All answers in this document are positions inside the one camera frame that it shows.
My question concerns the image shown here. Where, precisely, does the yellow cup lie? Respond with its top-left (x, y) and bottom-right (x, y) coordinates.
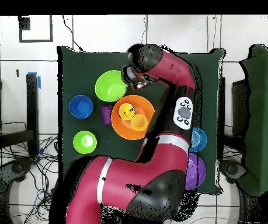
top-left (117, 103), bottom-right (136, 121)

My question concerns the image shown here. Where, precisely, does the dark green table cloth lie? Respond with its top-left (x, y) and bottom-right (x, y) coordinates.
top-left (57, 45), bottom-right (225, 195)

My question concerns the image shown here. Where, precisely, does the black wheeled base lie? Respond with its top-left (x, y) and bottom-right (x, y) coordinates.
top-left (0, 158), bottom-right (34, 186)

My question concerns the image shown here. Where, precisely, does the dark blue bowl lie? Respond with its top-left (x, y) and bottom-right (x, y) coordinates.
top-left (68, 94), bottom-right (94, 120)

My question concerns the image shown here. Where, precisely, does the grey wheeled base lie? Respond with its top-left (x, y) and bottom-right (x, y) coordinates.
top-left (219, 159), bottom-right (248, 184)

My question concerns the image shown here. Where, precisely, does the large orange bowl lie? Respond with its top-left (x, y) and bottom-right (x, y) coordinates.
top-left (110, 94), bottom-right (156, 141)

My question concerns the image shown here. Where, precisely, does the black post with blue tape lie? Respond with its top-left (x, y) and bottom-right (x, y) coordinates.
top-left (26, 72), bottom-right (41, 156)

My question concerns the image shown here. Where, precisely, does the large green bowl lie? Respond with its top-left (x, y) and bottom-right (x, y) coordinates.
top-left (94, 69), bottom-right (129, 103)

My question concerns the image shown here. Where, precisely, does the light blue bowl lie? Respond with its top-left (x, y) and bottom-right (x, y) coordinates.
top-left (189, 127), bottom-right (208, 153)

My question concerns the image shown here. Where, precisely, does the bundle of floor cables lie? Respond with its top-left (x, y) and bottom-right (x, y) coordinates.
top-left (0, 121), bottom-right (62, 224)

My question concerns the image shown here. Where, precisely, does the large purple bowl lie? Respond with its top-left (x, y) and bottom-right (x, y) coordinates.
top-left (185, 152), bottom-right (207, 191)

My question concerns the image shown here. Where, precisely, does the small green bowl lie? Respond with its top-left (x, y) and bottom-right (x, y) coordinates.
top-left (72, 130), bottom-right (98, 155)

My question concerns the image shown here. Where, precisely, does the thin black floor cable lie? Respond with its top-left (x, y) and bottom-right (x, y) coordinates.
top-left (62, 15), bottom-right (85, 53)

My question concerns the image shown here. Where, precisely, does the purple cup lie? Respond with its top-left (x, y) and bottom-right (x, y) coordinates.
top-left (100, 105), bottom-right (114, 125)

